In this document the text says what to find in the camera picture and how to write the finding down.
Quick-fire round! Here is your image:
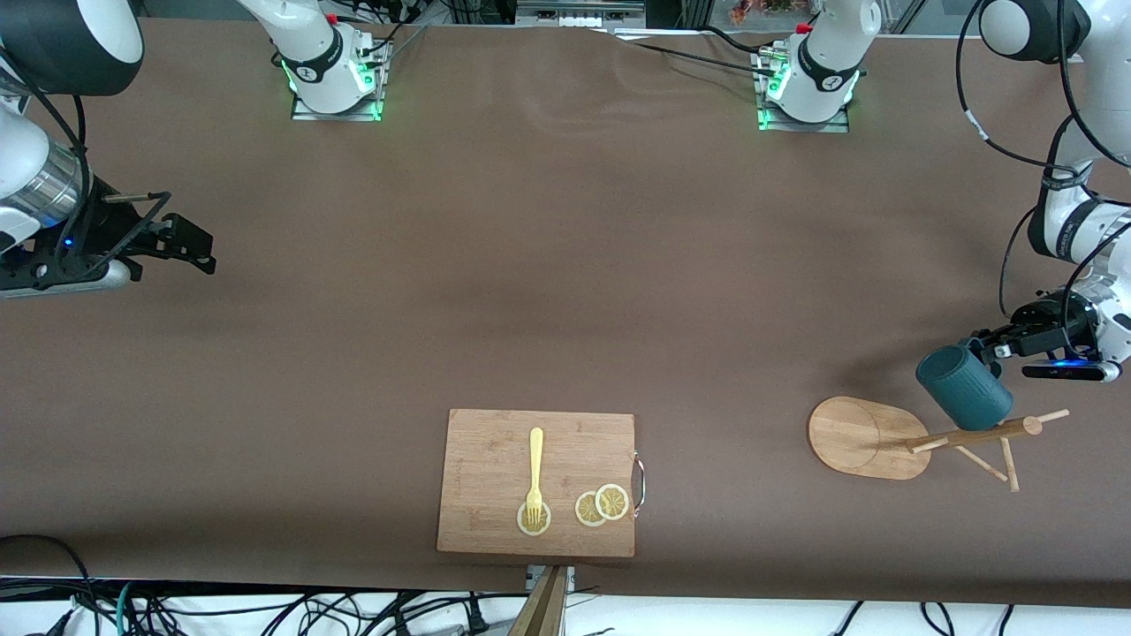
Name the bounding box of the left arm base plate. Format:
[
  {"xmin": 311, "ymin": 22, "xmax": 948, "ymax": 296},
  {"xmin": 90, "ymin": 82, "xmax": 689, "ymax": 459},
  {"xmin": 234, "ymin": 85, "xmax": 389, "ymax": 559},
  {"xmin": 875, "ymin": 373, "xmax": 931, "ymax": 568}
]
[{"xmin": 755, "ymin": 49, "xmax": 851, "ymax": 133}]

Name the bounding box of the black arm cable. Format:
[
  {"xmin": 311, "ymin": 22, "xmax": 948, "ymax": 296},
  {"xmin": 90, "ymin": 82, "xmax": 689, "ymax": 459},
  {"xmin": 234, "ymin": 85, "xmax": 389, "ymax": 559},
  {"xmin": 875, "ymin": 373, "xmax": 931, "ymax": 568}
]
[
  {"xmin": 957, "ymin": 0, "xmax": 1131, "ymax": 319},
  {"xmin": 0, "ymin": 53, "xmax": 174, "ymax": 275}
]

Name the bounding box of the yellow plastic fork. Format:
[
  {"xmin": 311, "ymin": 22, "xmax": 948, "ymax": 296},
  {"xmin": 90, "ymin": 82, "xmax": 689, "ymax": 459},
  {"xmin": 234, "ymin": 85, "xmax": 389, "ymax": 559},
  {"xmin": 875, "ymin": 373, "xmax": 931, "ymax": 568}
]
[{"xmin": 525, "ymin": 428, "xmax": 545, "ymax": 527}]

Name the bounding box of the wooden cup rack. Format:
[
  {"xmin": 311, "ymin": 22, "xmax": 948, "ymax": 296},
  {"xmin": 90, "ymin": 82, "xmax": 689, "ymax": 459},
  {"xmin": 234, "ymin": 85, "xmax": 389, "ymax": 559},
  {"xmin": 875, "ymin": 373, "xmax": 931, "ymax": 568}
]
[{"xmin": 807, "ymin": 396, "xmax": 1071, "ymax": 494}]

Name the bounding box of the bamboo cutting board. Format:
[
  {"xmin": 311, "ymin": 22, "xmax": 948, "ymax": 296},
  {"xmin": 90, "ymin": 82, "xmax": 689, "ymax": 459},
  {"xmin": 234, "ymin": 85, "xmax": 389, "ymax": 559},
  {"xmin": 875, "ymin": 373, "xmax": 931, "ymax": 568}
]
[{"xmin": 436, "ymin": 408, "xmax": 647, "ymax": 559}]

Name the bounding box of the large table cover sheet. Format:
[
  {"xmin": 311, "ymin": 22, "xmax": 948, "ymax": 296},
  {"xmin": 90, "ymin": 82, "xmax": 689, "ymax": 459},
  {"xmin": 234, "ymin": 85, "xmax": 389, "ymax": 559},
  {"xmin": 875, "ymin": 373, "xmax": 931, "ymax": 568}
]
[{"xmin": 0, "ymin": 16, "xmax": 1131, "ymax": 610}]

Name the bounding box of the wooden beam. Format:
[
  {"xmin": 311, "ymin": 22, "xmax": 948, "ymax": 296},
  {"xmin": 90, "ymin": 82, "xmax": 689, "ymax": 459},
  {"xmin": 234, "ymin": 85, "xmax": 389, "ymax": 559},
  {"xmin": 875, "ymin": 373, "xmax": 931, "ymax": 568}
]
[{"xmin": 508, "ymin": 565, "xmax": 568, "ymax": 636}]

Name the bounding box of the white power strip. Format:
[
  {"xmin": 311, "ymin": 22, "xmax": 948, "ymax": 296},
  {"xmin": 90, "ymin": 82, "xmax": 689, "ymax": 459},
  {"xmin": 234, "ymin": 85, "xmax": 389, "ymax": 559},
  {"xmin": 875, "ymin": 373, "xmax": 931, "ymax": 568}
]
[{"xmin": 517, "ymin": 0, "xmax": 646, "ymax": 27}]

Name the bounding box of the teal mug yellow inside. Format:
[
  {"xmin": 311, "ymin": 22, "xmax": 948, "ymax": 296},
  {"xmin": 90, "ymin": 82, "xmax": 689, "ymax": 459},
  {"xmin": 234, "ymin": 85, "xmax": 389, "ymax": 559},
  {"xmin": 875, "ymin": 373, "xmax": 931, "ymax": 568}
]
[{"xmin": 915, "ymin": 336, "xmax": 1015, "ymax": 432}]

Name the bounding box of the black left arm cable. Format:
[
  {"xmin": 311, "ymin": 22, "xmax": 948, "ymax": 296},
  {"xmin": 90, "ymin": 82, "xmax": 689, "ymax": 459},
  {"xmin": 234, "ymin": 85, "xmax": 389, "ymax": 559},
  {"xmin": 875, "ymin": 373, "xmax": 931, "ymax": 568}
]
[{"xmin": 957, "ymin": 0, "xmax": 1131, "ymax": 319}]

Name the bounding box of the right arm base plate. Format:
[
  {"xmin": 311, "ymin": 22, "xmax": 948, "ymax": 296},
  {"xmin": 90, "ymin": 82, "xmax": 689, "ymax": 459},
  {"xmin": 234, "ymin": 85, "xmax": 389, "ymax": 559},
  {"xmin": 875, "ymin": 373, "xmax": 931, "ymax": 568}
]
[{"xmin": 290, "ymin": 40, "xmax": 383, "ymax": 122}]

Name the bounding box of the black table cable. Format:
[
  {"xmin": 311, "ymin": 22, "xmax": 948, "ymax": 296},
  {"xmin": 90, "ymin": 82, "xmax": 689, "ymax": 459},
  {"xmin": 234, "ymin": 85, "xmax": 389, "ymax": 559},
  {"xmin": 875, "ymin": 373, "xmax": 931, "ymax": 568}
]
[
  {"xmin": 702, "ymin": 25, "xmax": 770, "ymax": 56},
  {"xmin": 632, "ymin": 40, "xmax": 778, "ymax": 79}
]

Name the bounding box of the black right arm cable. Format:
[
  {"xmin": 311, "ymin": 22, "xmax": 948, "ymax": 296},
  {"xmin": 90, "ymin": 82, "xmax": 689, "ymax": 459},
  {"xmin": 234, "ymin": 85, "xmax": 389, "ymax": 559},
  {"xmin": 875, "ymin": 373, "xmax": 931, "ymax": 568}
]
[{"xmin": 0, "ymin": 53, "xmax": 174, "ymax": 275}]

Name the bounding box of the black looped floor cable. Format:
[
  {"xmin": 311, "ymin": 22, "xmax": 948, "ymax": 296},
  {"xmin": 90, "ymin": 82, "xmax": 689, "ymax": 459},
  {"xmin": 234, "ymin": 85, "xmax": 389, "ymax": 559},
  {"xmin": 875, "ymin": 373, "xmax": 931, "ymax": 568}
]
[{"xmin": 0, "ymin": 534, "xmax": 94, "ymax": 636}]

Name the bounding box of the orange red decoration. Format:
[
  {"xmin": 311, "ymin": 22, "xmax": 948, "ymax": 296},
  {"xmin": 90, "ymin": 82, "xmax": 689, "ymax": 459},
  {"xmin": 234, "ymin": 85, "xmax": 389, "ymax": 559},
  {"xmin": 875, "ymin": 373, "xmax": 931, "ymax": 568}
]
[{"xmin": 729, "ymin": 0, "xmax": 814, "ymax": 24}]

